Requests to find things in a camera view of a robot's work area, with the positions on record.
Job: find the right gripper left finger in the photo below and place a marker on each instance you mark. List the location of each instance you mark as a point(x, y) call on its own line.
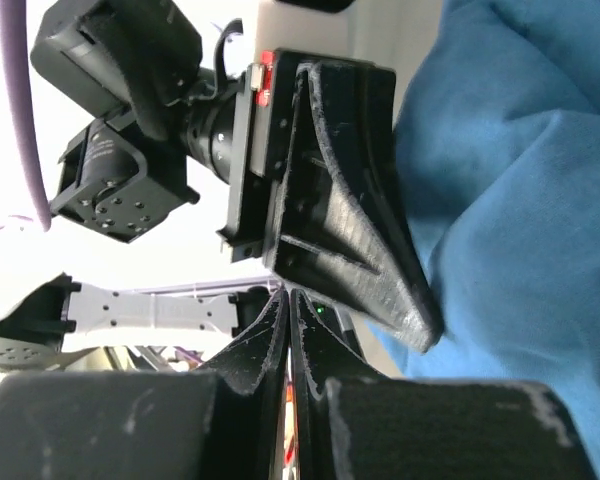
point(223, 420)

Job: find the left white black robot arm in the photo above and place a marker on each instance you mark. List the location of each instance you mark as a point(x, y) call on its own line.
point(136, 67)

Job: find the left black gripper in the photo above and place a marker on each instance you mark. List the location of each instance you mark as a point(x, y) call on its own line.
point(337, 227)

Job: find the blue t shirt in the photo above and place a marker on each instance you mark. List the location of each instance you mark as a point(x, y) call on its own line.
point(498, 156)

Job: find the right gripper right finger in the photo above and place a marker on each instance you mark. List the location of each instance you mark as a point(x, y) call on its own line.
point(352, 422)

